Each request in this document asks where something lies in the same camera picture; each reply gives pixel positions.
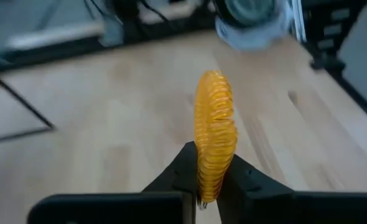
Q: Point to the large white cylinder cup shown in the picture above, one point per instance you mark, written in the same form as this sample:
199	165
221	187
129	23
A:
252	40

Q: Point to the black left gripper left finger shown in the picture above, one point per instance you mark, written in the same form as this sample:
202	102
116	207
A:
183	174

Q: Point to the black metal table frame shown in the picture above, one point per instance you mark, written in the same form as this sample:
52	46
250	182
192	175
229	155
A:
171	26

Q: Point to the silver aluminium bar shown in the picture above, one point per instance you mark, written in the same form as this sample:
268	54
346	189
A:
298	21

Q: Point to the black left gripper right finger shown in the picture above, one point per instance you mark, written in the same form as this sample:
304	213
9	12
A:
249	193

